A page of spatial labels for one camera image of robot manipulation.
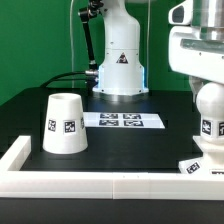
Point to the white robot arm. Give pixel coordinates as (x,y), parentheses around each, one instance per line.
(121,76)

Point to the white lamp bulb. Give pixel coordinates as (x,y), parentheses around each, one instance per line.
(210,104)

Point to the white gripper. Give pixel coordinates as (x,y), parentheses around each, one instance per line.
(196,41)

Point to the white frame wall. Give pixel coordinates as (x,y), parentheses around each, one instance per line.
(14,182)

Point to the white lamp shade cone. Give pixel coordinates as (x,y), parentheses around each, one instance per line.
(64,131)

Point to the white marker sheet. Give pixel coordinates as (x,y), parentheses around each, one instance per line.
(123,120)

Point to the white lamp base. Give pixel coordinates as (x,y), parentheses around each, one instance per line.
(211,162)

